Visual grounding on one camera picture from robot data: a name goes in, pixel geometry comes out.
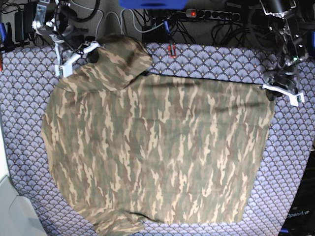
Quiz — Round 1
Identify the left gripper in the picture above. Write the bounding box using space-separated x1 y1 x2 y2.
262 66 305 106

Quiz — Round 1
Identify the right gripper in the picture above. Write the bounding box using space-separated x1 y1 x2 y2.
50 27 101 78

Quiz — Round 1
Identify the camouflage T-shirt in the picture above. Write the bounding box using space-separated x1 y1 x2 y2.
41 35 275 236

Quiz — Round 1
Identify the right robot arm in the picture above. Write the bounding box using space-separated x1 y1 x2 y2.
32 0 100 78

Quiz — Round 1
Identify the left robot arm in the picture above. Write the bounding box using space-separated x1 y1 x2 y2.
260 0 308 107

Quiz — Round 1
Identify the black power adapter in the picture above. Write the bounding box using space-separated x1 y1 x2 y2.
14 10 32 42

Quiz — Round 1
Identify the red and black clamp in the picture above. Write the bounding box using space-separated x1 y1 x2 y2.
168 43 177 58

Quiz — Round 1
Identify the blue table clamp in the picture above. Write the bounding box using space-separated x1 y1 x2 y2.
0 22 7 44

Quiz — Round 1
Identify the black power strip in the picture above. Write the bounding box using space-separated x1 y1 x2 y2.
185 9 241 22

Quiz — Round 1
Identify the black box labelled OpenArm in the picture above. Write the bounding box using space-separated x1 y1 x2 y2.
279 151 315 236

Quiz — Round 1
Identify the white plastic bin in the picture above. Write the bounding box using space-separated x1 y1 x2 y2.
0 128 47 236

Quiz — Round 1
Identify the grey cable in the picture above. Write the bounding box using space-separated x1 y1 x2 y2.
94 9 128 42

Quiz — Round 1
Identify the tangle of black cables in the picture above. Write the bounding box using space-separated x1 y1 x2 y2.
169 17 271 49

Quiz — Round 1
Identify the blue camera mount bar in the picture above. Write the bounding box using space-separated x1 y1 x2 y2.
119 0 188 9

